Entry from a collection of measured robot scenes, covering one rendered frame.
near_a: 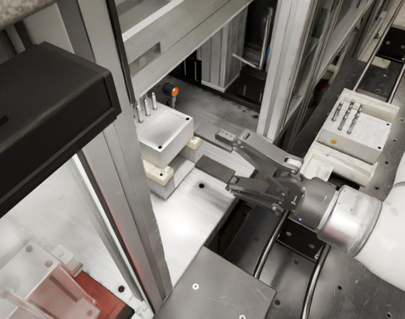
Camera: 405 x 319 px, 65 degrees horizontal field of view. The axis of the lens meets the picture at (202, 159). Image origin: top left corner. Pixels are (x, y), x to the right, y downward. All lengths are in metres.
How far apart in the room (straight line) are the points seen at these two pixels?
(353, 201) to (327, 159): 0.28
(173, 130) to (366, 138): 0.42
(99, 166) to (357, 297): 0.72
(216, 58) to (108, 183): 0.56
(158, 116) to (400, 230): 0.41
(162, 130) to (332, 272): 0.53
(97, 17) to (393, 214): 0.43
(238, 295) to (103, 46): 0.44
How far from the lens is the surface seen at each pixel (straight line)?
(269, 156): 0.46
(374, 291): 0.87
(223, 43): 0.72
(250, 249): 0.82
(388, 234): 0.48
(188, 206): 0.60
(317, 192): 0.48
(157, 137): 0.55
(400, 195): 0.52
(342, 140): 0.75
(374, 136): 0.78
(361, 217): 0.48
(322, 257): 0.70
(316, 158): 0.76
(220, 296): 0.54
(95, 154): 0.21
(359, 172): 0.76
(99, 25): 0.18
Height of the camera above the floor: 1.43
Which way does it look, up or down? 51 degrees down
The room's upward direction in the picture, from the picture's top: straight up
